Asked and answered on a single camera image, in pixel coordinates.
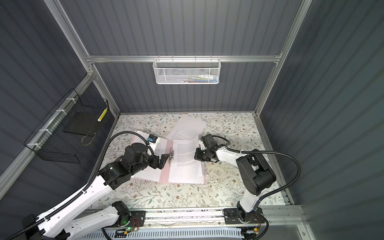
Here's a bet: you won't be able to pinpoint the pens in white basket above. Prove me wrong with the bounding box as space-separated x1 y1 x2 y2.
180 75 219 83

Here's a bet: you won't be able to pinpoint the yellow marker pen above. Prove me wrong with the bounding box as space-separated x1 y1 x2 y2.
97 107 109 122

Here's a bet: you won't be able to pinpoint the black wire mesh basket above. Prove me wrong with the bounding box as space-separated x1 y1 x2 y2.
24 91 112 164

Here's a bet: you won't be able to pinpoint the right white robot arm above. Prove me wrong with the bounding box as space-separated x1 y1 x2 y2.
195 134 276 223

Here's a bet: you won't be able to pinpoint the metal folder clip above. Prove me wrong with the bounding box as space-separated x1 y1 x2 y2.
168 147 175 167

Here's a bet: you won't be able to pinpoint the pink file folder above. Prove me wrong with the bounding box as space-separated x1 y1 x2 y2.
134 130 206 184

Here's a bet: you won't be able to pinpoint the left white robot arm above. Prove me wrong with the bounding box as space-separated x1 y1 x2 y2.
22 133 168 240

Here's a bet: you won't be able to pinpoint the corner white printed sheet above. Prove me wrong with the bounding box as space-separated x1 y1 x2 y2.
168 135 205 185

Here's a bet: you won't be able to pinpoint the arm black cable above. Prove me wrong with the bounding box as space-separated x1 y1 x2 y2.
4 131 155 240
211 134 302 205

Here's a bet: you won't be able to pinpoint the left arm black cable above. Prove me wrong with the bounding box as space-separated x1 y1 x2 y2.
4 131 155 240

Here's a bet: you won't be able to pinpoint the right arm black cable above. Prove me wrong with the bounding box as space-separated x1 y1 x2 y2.
211 134 302 205

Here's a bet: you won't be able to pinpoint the white wire mesh basket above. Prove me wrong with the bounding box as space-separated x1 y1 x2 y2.
153 59 222 85

